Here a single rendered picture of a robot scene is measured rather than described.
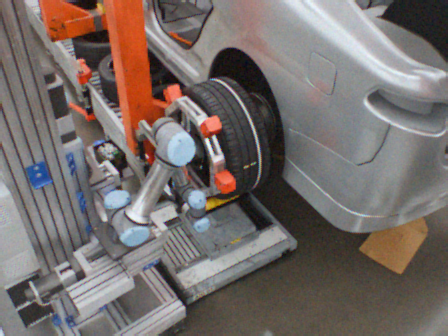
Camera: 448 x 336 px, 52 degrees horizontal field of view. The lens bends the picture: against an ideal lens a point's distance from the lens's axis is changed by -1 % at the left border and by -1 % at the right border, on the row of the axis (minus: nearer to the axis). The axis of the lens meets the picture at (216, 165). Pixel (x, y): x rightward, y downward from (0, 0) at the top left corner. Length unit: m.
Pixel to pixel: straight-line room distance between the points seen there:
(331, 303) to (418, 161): 1.28
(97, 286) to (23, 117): 0.81
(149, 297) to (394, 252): 1.64
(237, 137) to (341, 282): 1.26
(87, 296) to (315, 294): 1.46
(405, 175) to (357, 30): 0.61
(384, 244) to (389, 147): 1.51
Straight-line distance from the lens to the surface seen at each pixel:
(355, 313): 2.97
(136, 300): 2.69
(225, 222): 2.98
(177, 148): 1.73
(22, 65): 1.71
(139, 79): 2.75
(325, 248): 3.22
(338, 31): 1.94
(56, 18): 4.57
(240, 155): 2.31
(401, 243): 3.39
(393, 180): 2.02
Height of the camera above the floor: 2.44
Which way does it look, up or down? 41 degrees down
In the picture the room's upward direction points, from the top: straight up
